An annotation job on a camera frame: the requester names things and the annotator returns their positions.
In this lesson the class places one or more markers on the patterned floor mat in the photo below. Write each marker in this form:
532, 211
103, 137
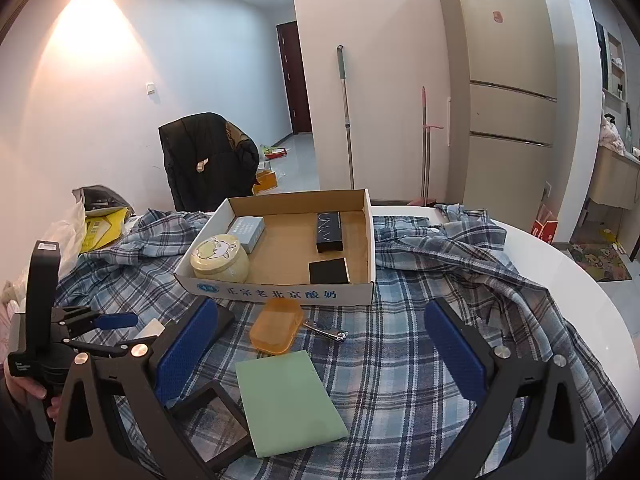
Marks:
597, 262

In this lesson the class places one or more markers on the person's left hand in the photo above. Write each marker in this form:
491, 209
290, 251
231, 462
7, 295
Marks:
22, 387

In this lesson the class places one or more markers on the mirror cabinet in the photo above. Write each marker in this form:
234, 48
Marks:
612, 60

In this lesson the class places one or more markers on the small black box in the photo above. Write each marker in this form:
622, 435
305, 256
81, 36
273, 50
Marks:
328, 271

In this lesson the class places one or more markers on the pink broom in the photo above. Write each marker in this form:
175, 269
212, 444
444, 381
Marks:
425, 150

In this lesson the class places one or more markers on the person's left forearm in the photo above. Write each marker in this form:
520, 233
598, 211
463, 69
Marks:
15, 440

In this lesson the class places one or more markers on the dark wooden door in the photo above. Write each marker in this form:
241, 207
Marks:
295, 80

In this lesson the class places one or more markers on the beige vanity cabinet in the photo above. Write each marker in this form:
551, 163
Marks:
615, 180

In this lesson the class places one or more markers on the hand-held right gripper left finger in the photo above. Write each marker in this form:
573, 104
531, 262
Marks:
185, 355

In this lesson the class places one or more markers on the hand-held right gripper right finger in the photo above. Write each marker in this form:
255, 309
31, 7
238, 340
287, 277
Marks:
457, 355

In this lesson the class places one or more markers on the pink clothes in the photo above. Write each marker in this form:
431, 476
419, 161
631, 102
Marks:
612, 135

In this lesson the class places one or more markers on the metal nail clipper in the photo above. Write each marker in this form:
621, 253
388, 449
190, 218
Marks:
330, 332

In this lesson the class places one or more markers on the cardboard box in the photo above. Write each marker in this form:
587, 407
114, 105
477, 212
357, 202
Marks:
290, 260

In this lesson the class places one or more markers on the black jacket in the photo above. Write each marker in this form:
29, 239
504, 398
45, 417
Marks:
200, 160

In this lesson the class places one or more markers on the white plastic bag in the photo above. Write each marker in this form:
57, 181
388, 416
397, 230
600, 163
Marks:
70, 240

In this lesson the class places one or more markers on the blue plaid shirt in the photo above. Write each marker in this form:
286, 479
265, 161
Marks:
400, 385

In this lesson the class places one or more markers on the black frame display case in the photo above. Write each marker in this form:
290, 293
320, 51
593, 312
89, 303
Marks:
215, 420

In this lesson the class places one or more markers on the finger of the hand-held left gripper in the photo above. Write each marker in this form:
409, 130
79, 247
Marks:
117, 320
107, 349

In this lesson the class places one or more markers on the red floor clutter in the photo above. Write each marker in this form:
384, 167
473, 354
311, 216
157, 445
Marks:
274, 152

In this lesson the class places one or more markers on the grey box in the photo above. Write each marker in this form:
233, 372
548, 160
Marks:
247, 232

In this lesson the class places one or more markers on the long black box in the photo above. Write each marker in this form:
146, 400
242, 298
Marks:
328, 232

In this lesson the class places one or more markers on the red carton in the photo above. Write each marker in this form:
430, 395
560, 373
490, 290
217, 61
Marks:
545, 230

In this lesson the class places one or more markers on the orange soap box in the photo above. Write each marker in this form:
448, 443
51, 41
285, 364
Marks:
275, 327

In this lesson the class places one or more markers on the grey bag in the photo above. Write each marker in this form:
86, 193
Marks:
100, 195

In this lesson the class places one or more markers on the small white box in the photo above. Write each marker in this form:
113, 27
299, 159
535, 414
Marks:
150, 331

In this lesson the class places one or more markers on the yellow bag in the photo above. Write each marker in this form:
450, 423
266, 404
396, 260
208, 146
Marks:
107, 225

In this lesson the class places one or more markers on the brown chair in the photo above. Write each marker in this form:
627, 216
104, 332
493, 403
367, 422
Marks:
237, 137

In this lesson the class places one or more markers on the beige refrigerator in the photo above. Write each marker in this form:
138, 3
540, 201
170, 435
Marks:
500, 110

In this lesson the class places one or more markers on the round cartoon tin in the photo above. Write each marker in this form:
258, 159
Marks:
220, 260

